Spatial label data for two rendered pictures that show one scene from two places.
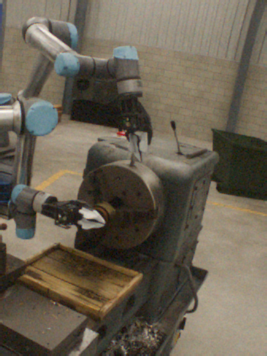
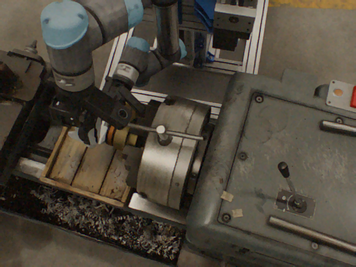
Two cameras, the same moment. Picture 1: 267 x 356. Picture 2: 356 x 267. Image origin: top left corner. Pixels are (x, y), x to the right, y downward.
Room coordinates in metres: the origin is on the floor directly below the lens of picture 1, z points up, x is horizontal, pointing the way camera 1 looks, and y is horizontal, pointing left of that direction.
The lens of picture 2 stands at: (1.41, -0.40, 2.16)
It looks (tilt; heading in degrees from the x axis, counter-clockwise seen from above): 70 degrees down; 85
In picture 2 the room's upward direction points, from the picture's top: 2 degrees counter-clockwise
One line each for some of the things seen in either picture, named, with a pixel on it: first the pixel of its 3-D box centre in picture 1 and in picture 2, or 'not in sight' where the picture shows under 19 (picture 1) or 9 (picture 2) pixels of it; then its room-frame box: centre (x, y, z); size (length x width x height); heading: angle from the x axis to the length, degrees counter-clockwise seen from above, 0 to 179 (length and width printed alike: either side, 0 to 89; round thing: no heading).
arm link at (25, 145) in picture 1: (24, 159); (166, 17); (1.42, 0.34, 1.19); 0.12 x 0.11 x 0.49; 117
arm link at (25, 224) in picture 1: (25, 221); (142, 69); (1.33, 0.29, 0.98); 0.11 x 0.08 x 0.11; 27
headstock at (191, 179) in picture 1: (153, 187); (307, 186); (1.77, -0.20, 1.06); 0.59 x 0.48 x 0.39; 156
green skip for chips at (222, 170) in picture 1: (241, 164); not in sight; (6.18, -2.09, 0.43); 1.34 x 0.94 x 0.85; 2
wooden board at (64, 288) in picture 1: (76, 276); (102, 146); (1.16, 0.06, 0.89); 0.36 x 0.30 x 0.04; 66
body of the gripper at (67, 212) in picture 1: (62, 210); (113, 97); (1.24, 0.14, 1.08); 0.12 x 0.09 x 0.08; 64
